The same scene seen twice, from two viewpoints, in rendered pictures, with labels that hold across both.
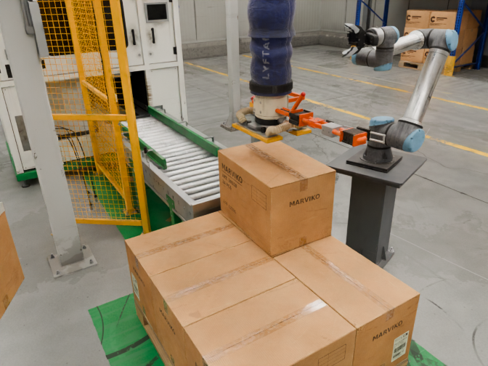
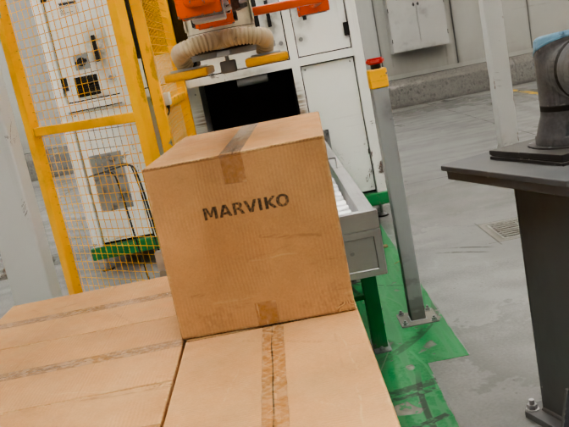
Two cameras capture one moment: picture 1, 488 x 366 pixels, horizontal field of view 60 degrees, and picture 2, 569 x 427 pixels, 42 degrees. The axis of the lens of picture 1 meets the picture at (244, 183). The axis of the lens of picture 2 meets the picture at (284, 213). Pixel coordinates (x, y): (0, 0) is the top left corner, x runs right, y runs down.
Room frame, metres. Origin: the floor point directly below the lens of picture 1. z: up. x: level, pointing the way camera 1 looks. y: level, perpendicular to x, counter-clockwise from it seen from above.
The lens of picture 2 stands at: (0.61, -1.22, 1.13)
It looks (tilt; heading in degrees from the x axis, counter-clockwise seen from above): 12 degrees down; 32
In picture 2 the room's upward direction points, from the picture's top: 11 degrees counter-clockwise
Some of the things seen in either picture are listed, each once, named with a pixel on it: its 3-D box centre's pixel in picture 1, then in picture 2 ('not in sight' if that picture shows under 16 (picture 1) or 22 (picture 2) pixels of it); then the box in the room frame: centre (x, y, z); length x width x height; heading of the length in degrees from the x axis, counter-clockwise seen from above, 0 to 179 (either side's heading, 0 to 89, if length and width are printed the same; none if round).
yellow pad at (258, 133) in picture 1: (255, 128); (190, 67); (2.15, -0.07, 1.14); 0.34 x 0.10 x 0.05; 32
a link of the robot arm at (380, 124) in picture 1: (381, 131); (568, 65); (2.57, -0.89, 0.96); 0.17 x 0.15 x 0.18; 37
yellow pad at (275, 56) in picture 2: (285, 122); (264, 52); (2.25, -0.23, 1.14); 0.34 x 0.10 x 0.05; 32
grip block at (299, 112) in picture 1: (301, 117); (212, 12); (1.99, -0.28, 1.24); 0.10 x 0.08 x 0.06; 122
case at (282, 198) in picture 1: (272, 191); (258, 212); (2.18, -0.16, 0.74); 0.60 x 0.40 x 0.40; 28
